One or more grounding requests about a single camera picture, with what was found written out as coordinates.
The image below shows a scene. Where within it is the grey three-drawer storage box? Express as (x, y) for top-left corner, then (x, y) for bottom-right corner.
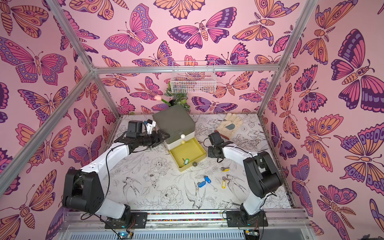
(153, 105), (207, 172)

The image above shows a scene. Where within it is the beige work glove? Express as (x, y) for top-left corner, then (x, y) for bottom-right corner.
(215, 113), (243, 140)

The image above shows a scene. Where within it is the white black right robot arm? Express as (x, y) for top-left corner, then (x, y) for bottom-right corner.
(208, 132), (283, 228)

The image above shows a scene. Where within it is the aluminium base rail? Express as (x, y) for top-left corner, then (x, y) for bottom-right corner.
(56, 209), (317, 240)

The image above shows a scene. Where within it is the potted green plant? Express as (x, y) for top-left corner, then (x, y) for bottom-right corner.
(152, 83), (191, 113)

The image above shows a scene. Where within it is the white wire wall basket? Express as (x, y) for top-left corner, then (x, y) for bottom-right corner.
(169, 60), (217, 94)

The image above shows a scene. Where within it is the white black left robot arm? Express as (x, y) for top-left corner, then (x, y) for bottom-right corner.
(62, 130), (170, 225)

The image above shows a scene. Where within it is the aluminium cage frame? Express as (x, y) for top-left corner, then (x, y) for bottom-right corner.
(0, 0), (319, 240)

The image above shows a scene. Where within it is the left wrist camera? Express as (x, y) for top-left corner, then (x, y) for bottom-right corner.
(126, 120), (156, 138)

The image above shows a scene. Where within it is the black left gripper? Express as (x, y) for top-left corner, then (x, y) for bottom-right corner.
(137, 131), (171, 149)

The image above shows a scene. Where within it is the key with blue tag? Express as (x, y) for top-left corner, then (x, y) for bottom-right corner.
(197, 181), (207, 188)

